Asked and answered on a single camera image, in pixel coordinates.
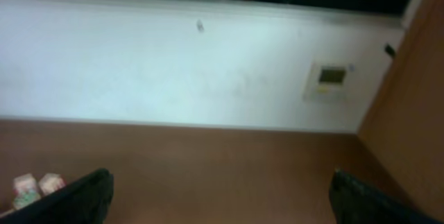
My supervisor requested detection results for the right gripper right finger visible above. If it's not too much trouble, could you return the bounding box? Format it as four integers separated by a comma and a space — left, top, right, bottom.
329, 170, 442, 224

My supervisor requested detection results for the white wall thermostat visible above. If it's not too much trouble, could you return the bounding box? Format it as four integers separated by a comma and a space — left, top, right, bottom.
303, 62, 348, 103

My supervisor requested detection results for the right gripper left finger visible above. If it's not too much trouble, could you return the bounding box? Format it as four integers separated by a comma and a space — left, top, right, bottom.
1, 169, 114, 224

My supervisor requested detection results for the green B block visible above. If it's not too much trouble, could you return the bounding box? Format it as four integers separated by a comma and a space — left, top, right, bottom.
12, 173, 41, 210

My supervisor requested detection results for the wooden door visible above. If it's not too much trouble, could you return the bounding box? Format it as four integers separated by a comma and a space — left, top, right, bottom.
358, 0, 443, 220

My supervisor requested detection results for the wooden 8 block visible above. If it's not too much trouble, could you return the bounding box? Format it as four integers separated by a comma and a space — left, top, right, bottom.
38, 173, 65, 196

